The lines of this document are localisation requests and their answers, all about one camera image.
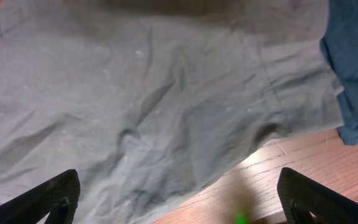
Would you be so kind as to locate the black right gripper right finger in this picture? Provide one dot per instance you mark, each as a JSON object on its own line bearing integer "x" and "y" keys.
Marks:
{"x": 306, "y": 201}

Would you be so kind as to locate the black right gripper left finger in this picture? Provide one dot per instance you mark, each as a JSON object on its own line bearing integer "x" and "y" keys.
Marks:
{"x": 57, "y": 199}

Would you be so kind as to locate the grey shorts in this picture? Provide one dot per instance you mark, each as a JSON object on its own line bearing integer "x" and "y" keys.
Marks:
{"x": 153, "y": 101}

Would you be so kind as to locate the folded navy blue garment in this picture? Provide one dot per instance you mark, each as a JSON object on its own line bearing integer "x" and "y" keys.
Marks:
{"x": 340, "y": 49}

